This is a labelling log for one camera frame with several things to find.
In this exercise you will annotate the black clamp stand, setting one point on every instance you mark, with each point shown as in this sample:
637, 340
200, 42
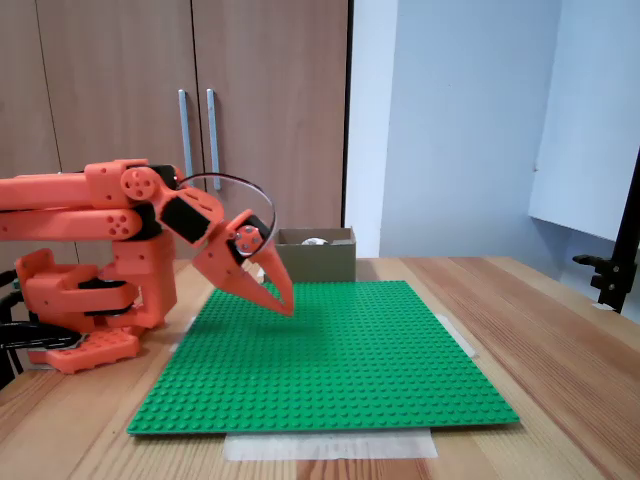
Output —
612, 280

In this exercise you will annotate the brown cardboard box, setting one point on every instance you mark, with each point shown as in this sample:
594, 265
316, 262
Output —
320, 262

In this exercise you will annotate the yellow black white footbag ball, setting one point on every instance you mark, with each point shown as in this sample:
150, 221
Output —
315, 241

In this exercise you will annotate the green studded baseplate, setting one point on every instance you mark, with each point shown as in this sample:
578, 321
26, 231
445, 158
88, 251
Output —
325, 380

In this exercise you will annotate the brown wooden cabinet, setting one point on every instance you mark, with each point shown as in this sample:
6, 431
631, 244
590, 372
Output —
100, 25

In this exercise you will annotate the masking tape strip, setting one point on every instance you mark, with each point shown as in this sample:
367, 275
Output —
182, 335
460, 335
330, 446

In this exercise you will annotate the black table clamp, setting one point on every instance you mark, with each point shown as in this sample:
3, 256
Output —
40, 340

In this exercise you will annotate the white wall panel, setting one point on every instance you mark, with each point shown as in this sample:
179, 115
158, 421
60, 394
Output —
590, 125

